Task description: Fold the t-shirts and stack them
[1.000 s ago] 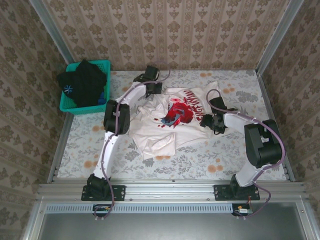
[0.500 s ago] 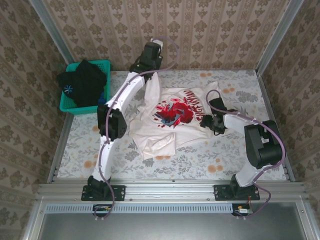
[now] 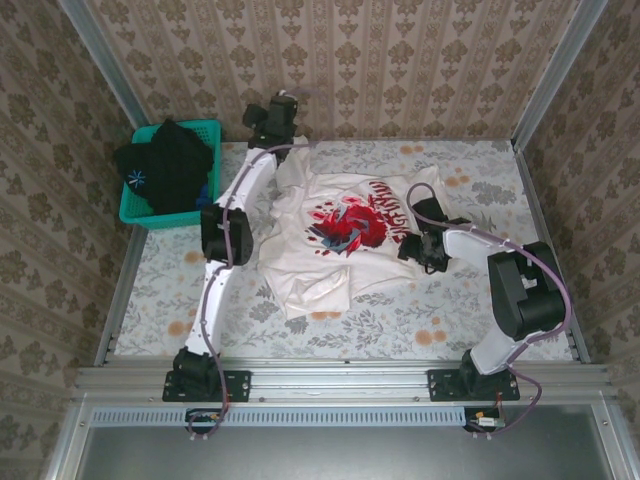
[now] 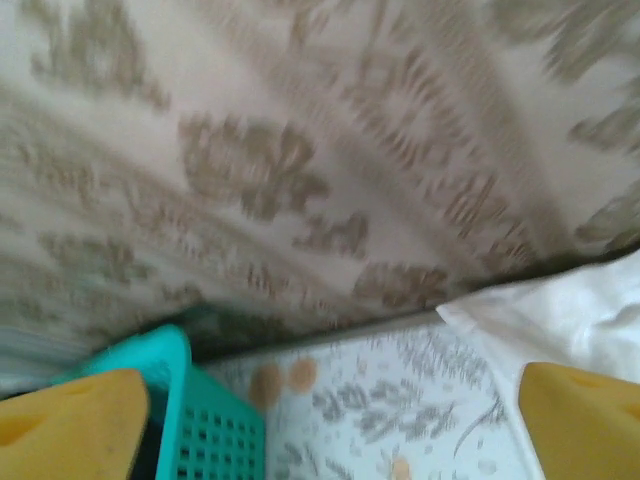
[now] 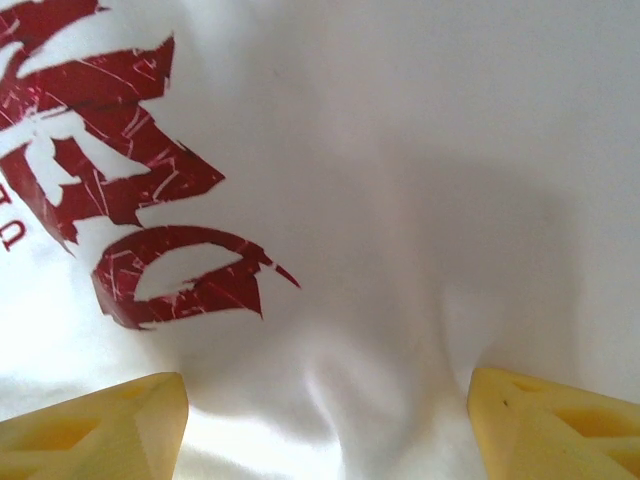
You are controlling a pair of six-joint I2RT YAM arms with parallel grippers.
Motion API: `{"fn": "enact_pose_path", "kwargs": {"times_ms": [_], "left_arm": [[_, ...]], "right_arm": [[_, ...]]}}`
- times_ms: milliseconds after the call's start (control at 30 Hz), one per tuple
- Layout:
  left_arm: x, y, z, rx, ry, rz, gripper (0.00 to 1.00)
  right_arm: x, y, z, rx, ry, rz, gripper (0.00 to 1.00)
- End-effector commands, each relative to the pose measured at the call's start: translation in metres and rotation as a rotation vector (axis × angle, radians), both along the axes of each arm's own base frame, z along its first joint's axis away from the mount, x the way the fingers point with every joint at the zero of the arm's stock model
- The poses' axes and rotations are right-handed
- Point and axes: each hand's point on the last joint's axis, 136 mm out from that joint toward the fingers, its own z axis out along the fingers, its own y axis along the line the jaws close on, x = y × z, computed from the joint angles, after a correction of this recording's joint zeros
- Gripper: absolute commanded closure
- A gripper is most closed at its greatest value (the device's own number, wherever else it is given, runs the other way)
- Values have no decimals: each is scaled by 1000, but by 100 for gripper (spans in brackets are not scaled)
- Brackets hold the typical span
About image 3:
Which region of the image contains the white t-shirt with red print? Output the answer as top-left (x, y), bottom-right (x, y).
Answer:
top-left (259, 139), bottom-right (449, 321)

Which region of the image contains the black t-shirt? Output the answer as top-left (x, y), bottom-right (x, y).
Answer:
top-left (113, 118), bottom-right (217, 215)

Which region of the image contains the floral tablecloth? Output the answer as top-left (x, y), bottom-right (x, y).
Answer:
top-left (113, 139), bottom-right (574, 361)

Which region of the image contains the teal plastic basket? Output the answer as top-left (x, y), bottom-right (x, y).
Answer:
top-left (118, 118), bottom-right (224, 231)

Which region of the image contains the small connector board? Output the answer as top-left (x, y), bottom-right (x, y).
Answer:
top-left (469, 409), bottom-right (506, 429)
top-left (187, 408), bottom-right (225, 426)

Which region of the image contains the steel sheet panel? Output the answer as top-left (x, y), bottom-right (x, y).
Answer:
top-left (42, 399), bottom-right (640, 480)

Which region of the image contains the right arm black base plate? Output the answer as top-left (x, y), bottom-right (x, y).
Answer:
top-left (427, 368), bottom-right (521, 403)

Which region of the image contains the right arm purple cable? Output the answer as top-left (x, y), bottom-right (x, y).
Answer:
top-left (405, 182), bottom-right (574, 441)

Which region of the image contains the aluminium mounting rail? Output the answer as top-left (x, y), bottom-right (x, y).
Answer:
top-left (74, 357), bottom-right (614, 401)

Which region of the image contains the aluminium frame post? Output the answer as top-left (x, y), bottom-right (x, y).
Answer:
top-left (512, 0), bottom-right (609, 151)
top-left (57, 0), bottom-right (151, 129)

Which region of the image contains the grey slotted cable duct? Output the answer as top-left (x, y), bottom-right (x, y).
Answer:
top-left (91, 405), bottom-right (469, 428)

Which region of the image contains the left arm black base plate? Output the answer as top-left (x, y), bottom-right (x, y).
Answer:
top-left (162, 368), bottom-right (252, 403)

